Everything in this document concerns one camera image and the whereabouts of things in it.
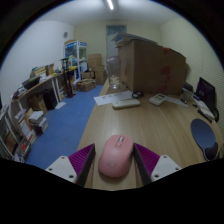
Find black laptop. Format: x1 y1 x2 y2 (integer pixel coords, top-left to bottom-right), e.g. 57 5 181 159
194 76 217 111

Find pink computer mouse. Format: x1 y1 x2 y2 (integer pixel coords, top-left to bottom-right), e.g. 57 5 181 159
97 134 134 179

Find shelf unit with books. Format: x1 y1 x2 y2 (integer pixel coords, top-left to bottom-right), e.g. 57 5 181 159
0 103 49 164

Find clear glass jar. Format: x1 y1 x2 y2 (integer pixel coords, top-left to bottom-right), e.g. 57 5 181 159
105 55 122 90

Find low brown cardboard box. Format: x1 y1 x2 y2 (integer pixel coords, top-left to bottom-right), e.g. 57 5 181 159
76 79 97 93

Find dark blue mouse pad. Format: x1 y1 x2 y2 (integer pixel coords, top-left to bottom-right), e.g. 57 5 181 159
190 118 220 162

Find white blue display cabinet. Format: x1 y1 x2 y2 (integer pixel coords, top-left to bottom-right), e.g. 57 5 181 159
64 39 88 81

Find large brown cardboard box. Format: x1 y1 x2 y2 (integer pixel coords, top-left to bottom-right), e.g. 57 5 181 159
114 33 188 96

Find small black object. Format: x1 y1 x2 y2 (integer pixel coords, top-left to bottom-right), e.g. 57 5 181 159
131 91 144 100

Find grey door with window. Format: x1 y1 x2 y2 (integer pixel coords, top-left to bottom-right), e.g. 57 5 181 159
105 23 128 64

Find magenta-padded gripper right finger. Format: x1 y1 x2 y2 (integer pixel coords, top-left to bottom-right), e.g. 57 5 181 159
132 142 183 187

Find white remote with buttons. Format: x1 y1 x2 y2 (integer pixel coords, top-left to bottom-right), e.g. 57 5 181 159
148 93 167 107

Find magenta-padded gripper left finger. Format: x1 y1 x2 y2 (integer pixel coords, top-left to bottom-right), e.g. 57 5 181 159
45 143 97 188

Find stacked brown cardboard boxes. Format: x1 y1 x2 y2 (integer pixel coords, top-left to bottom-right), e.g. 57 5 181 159
87 53 108 86

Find white open notebook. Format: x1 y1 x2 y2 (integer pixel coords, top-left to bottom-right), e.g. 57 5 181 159
191 96 216 120

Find ceiling tube light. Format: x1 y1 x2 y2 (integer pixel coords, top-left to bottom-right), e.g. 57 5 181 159
105 0 115 11

